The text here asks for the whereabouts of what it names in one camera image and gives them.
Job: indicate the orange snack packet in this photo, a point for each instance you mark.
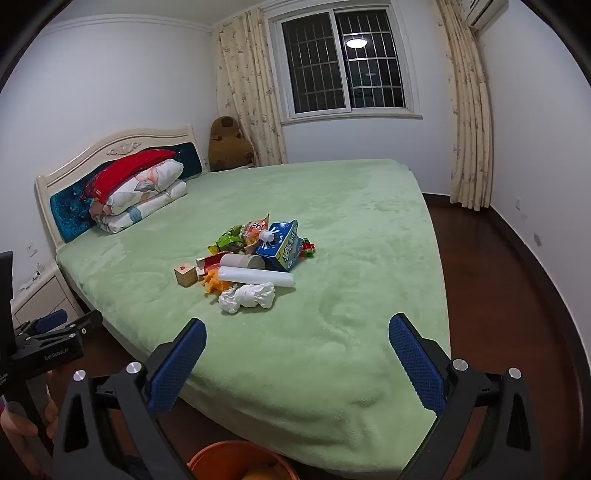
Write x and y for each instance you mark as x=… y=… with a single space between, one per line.
x=254 y=227

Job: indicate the wooden cube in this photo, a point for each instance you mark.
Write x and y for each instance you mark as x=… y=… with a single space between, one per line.
x=185 y=276

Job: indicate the white wall socket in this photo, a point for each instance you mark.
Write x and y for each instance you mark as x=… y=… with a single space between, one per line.
x=33 y=249

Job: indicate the brown plush toy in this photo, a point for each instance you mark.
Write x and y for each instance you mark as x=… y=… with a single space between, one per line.
x=228 y=147

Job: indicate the orange plastic bucket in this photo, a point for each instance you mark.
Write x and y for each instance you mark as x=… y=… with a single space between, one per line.
x=217 y=454

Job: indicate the cream bed headboard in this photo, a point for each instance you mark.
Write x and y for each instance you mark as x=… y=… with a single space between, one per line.
x=69 y=212

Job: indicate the white tissue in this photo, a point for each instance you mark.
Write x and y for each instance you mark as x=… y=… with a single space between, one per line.
x=247 y=297

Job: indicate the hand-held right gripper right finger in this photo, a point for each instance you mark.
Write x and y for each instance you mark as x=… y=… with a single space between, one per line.
x=415 y=364

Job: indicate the pale plastic cup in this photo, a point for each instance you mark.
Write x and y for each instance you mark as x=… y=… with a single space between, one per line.
x=244 y=261

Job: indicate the cream nightstand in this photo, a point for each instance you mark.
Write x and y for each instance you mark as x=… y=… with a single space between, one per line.
x=41 y=300

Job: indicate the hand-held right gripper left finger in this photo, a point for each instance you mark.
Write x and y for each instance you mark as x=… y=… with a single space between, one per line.
x=184 y=360

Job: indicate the small white bottle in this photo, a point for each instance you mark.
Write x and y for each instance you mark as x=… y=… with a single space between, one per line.
x=268 y=236

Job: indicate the person's left hand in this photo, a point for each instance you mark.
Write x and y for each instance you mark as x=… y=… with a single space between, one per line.
x=14 y=427

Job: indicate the red white packet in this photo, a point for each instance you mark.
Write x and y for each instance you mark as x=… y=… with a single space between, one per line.
x=207 y=264

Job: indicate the orange shredded scrap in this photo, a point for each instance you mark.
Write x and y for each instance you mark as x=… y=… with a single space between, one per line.
x=213 y=282

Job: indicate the white air conditioner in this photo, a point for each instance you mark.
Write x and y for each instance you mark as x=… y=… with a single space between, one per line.
x=485 y=11

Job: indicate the white paper roll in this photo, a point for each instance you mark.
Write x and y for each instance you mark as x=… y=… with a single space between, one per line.
x=258 y=277

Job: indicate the green snack packet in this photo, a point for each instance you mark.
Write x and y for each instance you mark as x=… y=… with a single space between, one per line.
x=228 y=239

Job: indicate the red toy car green wheels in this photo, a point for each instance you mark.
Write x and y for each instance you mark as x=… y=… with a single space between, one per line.
x=308 y=249

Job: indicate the blue carton box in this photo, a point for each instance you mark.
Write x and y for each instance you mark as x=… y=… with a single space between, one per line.
x=284 y=249

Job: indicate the floral cream curtain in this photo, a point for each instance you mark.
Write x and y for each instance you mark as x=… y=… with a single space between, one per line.
x=468 y=115
x=249 y=92

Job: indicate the green bed with headboard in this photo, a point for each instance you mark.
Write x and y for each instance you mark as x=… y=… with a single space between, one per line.
x=332 y=323

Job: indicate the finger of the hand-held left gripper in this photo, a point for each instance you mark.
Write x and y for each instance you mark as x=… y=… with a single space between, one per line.
x=85 y=322
x=51 y=319

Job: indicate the white framed barred window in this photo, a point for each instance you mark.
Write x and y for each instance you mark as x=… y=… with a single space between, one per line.
x=318 y=60

